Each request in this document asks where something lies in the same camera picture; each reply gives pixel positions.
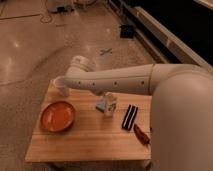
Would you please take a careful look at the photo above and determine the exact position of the grey device on floor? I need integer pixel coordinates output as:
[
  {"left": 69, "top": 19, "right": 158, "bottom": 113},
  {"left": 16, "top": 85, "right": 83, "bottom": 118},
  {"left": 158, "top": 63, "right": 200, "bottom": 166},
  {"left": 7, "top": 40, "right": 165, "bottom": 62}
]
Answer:
[{"left": 46, "top": 0, "right": 74, "bottom": 13}]

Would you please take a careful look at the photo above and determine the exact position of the wooden table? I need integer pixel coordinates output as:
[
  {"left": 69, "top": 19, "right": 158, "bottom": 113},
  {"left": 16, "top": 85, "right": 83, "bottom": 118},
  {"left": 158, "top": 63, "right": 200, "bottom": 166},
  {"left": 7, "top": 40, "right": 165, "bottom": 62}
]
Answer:
[{"left": 25, "top": 85, "right": 151, "bottom": 163}]

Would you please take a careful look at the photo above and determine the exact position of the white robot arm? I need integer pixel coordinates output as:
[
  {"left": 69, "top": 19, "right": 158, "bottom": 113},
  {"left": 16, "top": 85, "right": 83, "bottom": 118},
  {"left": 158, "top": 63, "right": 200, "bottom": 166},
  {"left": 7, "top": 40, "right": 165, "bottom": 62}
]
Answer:
[{"left": 65, "top": 56, "right": 213, "bottom": 171}]

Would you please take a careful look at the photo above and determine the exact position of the orange plate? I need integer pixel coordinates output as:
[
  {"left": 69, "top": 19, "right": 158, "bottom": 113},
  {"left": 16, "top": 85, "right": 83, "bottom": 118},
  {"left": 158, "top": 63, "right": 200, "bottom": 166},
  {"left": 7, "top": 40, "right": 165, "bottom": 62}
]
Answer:
[{"left": 40, "top": 101, "right": 76, "bottom": 132}]

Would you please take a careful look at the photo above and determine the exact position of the white carton bottle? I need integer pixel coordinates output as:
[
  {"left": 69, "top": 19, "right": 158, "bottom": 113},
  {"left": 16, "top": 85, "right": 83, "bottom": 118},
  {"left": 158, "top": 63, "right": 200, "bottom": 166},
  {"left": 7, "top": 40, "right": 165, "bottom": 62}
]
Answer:
[{"left": 96, "top": 93, "right": 117, "bottom": 117}]

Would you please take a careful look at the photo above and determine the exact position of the black white striped block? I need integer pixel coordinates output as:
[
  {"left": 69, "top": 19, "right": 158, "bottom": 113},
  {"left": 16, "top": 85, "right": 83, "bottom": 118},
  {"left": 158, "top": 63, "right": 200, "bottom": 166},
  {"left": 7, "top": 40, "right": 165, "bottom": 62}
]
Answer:
[{"left": 122, "top": 105, "right": 138, "bottom": 131}]

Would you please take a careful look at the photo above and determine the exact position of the white cup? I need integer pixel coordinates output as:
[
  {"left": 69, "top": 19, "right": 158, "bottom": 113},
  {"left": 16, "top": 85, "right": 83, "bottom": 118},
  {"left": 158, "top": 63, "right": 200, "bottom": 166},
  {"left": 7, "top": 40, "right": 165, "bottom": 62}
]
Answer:
[{"left": 53, "top": 76, "right": 70, "bottom": 97}]

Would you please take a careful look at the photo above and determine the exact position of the black box on floor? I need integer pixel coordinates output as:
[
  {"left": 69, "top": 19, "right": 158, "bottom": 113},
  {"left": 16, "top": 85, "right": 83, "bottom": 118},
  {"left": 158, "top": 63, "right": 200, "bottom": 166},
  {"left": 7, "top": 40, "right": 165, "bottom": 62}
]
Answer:
[{"left": 120, "top": 25, "right": 134, "bottom": 38}]

